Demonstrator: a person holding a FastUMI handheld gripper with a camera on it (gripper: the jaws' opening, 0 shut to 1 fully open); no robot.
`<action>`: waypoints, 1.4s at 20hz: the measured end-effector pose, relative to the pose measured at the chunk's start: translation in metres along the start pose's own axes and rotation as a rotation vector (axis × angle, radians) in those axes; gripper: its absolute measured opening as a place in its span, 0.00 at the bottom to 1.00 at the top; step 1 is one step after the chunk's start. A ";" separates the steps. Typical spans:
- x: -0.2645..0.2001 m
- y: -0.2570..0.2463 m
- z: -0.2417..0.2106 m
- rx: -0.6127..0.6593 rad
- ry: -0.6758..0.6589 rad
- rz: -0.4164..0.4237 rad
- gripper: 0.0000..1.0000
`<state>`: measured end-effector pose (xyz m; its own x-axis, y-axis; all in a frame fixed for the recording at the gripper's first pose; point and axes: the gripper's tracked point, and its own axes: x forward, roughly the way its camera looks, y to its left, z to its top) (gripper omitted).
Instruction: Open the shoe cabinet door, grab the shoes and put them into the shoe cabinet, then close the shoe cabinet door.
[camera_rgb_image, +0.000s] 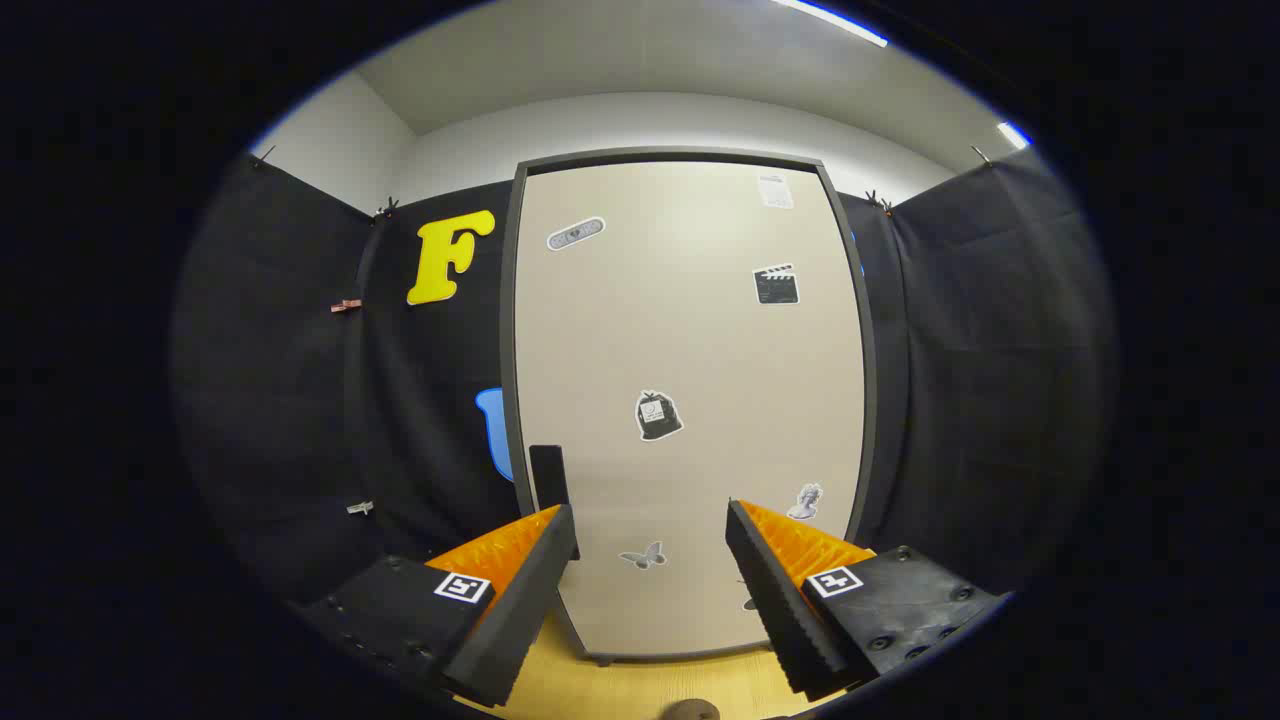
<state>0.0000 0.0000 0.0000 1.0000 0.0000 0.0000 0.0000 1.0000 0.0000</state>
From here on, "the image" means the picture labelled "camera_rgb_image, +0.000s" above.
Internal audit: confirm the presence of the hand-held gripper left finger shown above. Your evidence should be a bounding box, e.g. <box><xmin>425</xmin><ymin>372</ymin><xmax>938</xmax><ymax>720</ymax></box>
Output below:
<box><xmin>290</xmin><ymin>503</ymin><xmax>581</xmax><ymax>708</ymax></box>

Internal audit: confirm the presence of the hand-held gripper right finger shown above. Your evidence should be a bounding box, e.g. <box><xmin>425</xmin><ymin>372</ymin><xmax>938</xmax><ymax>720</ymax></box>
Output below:
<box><xmin>725</xmin><ymin>499</ymin><xmax>1009</xmax><ymax>701</ymax></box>

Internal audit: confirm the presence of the black door handle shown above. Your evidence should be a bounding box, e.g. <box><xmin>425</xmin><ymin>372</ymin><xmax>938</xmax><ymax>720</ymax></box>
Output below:
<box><xmin>528</xmin><ymin>444</ymin><xmax>573</xmax><ymax>561</ymax></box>

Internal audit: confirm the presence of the grey shoe cabinet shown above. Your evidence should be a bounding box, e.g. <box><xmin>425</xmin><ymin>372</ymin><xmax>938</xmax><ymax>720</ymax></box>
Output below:
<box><xmin>500</xmin><ymin>148</ymin><xmax>881</xmax><ymax>666</ymax></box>

